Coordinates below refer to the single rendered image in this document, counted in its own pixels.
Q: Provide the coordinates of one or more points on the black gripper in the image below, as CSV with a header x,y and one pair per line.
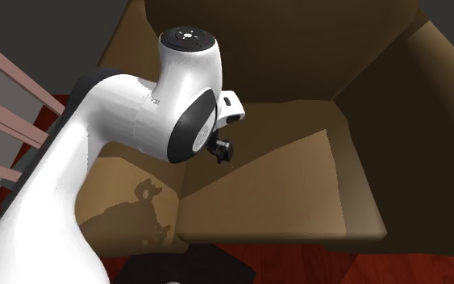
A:
x,y
219,148

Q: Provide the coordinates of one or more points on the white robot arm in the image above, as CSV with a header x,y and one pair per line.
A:
x,y
116,114

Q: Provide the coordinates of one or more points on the brown sofa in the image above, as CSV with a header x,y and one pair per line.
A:
x,y
273,185

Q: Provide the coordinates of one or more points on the dark robot stand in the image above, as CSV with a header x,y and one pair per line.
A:
x,y
195,267

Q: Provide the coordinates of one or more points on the pink wooden railing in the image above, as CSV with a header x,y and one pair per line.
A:
x,y
10,122

